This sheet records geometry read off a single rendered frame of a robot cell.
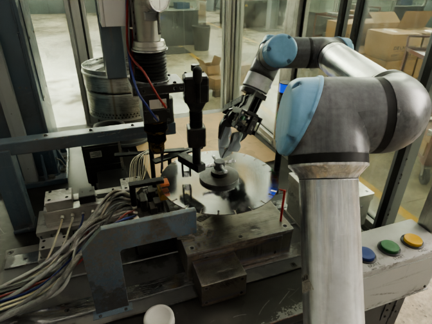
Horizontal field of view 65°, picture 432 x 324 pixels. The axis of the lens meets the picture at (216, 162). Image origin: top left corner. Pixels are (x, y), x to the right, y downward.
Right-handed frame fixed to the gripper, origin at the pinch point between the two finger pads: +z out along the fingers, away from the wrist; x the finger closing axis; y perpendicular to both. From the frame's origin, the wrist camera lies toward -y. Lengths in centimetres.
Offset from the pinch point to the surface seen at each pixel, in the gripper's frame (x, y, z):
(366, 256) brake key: 24.1, 39.5, 5.3
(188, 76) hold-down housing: -22.7, 16.0, -14.6
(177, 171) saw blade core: -10.4, -0.5, 9.9
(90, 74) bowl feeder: -40, -57, -4
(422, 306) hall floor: 140, -9, 35
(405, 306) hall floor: 133, -11, 38
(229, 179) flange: 0.7, 9.8, 4.9
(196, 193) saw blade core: -7.4, 11.5, 11.2
